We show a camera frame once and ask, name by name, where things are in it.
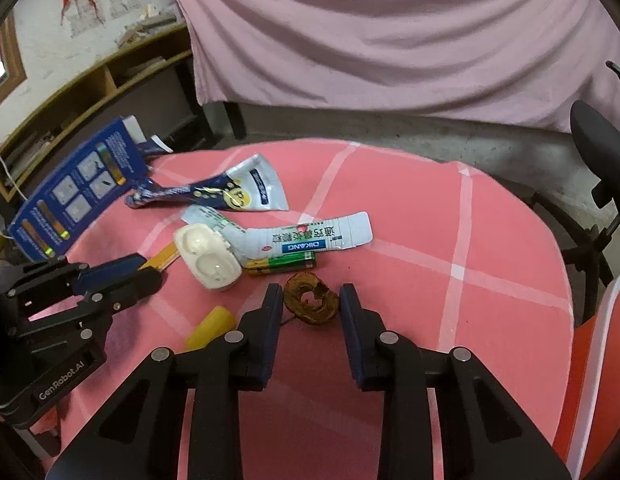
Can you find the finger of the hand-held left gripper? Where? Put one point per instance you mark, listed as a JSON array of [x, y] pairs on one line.
[[134, 287], [112, 270]]

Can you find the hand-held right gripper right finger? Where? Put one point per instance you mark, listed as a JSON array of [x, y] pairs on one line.
[[351, 335]]

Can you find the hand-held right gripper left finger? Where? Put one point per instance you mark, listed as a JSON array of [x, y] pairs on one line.
[[271, 330]]

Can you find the yellow strip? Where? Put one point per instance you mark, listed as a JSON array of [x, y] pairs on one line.
[[162, 257]]

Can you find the blue cardboard box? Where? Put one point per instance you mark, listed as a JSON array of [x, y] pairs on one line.
[[79, 190]]

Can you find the red basin with white rim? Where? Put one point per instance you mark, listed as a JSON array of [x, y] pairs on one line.
[[605, 375]]

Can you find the yellow plastic cylinder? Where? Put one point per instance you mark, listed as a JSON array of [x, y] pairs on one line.
[[209, 329]]

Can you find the green battery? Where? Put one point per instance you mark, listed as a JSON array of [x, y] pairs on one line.
[[285, 263]]

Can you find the white plastic earbud case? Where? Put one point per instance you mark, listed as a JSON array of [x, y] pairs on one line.
[[209, 260]]

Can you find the pink checked tablecloth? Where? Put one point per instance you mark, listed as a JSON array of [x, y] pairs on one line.
[[415, 260]]

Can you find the white squeezed tube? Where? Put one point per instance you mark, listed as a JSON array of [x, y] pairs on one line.
[[315, 235]]

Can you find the pile of shelf papers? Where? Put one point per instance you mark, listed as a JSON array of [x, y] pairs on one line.
[[32, 152]]

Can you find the blue squeezed toothpaste tube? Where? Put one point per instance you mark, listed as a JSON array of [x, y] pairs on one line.
[[239, 185]]

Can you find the curved wooden shelf desk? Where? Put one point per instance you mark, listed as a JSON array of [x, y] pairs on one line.
[[89, 90]]

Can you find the thin shelf papers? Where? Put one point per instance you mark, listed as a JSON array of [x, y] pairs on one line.
[[142, 66]]

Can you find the stack of papers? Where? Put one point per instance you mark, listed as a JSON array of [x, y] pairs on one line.
[[144, 27]]

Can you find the pink hanging sheet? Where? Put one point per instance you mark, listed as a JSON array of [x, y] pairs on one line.
[[390, 35]]

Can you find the black office chair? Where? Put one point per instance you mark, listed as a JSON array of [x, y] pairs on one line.
[[597, 145]]

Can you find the wooden window frame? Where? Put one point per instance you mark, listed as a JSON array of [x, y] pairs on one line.
[[12, 60]]

